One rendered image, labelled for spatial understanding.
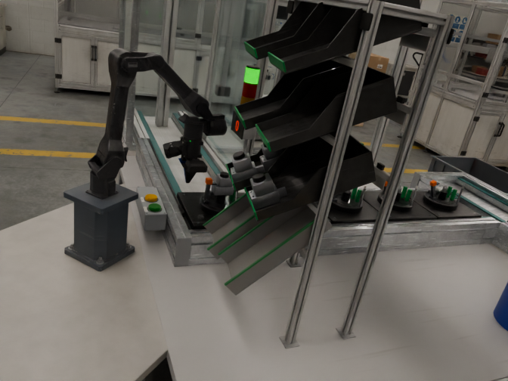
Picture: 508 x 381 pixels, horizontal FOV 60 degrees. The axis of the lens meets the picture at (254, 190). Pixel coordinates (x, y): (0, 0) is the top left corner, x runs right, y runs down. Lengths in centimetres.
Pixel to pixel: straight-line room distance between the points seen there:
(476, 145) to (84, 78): 543
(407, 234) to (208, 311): 85
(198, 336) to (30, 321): 39
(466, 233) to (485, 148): 478
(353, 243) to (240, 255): 57
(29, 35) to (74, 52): 293
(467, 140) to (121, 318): 568
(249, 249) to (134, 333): 34
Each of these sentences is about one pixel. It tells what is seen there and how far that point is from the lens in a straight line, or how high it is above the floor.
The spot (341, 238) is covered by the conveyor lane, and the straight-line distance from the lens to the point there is 155.
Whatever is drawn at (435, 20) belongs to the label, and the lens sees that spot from 96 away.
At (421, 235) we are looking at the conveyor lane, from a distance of 178.
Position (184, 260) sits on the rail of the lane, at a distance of 134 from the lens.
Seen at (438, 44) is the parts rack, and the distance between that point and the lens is 97.
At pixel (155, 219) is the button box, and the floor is 94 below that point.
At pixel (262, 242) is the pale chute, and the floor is 107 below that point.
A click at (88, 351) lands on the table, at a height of 86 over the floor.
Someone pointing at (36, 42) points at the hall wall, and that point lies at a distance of 949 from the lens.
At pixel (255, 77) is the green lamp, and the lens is 154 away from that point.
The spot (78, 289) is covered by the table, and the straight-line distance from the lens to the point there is 127.
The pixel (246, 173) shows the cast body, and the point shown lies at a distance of 110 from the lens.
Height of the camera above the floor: 163
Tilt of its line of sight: 23 degrees down
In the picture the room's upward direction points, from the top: 10 degrees clockwise
